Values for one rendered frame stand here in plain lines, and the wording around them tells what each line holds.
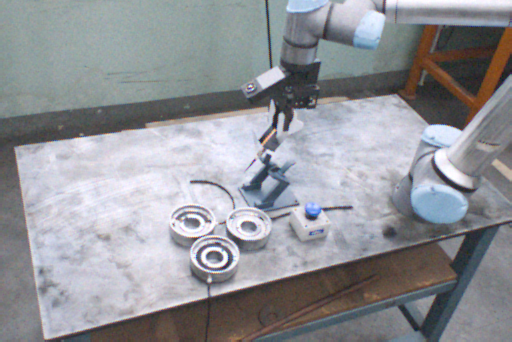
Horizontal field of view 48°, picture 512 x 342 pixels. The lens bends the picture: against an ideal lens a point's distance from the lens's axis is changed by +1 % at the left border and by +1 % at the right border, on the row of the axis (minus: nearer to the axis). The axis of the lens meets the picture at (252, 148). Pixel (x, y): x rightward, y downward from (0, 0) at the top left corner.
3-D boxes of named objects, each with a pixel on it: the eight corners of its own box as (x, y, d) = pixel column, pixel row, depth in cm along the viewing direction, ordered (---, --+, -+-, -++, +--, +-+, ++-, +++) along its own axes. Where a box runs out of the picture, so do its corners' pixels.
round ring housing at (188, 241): (171, 251, 128) (172, 238, 126) (165, 218, 136) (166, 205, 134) (218, 246, 131) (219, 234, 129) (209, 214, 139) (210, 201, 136)
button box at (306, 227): (301, 242, 135) (305, 228, 132) (288, 221, 140) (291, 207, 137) (331, 235, 138) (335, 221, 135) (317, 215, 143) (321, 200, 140)
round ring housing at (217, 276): (194, 244, 131) (196, 231, 128) (240, 252, 130) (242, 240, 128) (184, 280, 122) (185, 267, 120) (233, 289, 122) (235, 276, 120)
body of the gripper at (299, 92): (315, 111, 129) (326, 64, 122) (281, 117, 126) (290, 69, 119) (300, 93, 135) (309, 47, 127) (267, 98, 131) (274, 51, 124)
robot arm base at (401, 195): (427, 180, 159) (438, 152, 153) (462, 218, 149) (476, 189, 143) (381, 189, 154) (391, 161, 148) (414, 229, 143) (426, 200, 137)
